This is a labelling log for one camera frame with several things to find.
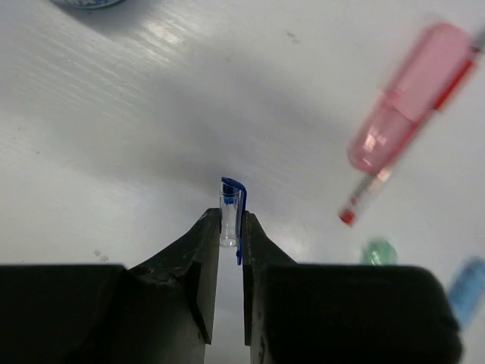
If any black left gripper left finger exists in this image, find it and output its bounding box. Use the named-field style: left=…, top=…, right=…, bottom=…
left=1, top=209, right=220, bottom=363

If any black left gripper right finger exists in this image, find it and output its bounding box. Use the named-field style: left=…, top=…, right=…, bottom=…
left=242, top=212, right=463, bottom=363

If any blue ink jar left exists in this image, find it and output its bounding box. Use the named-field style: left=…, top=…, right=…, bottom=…
left=52, top=0, right=123, bottom=10

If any blue correction tape case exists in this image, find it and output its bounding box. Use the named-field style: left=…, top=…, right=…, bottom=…
left=448, top=256, right=484, bottom=330

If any red gel pen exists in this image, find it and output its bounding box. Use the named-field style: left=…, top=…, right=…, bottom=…
left=338, top=26, right=485, bottom=228

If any green correction tape case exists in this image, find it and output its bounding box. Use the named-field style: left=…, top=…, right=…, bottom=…
left=360, top=237, right=398, bottom=265

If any blue pen cap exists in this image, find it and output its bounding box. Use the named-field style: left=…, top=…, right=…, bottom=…
left=220, top=177, right=247, bottom=265

